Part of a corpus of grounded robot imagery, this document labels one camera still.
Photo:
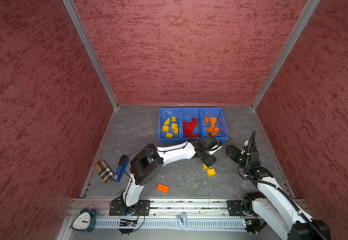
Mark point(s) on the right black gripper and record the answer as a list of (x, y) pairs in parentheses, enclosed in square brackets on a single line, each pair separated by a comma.
[(236, 151)]

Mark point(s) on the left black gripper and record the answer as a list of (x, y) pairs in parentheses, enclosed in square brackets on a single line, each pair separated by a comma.
[(210, 160)]

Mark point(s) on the blue three-compartment bin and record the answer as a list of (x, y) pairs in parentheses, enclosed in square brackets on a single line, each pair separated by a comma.
[(180, 124)]

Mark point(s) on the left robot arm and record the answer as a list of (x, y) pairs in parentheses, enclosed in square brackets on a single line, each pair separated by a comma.
[(146, 165)]

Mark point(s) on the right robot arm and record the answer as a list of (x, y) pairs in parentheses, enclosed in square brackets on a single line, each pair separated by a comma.
[(272, 203)]

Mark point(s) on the blue object under arm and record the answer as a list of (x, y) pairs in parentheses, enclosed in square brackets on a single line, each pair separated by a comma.
[(121, 169)]

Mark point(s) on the checkered cloth object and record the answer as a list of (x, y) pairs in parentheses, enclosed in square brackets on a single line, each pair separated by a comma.
[(104, 172)]

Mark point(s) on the green alarm clock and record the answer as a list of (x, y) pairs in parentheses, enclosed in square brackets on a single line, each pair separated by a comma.
[(85, 222)]

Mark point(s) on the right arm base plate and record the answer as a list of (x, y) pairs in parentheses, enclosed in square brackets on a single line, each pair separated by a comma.
[(240, 208)]

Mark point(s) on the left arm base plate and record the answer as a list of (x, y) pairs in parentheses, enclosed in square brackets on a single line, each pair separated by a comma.
[(119, 208)]

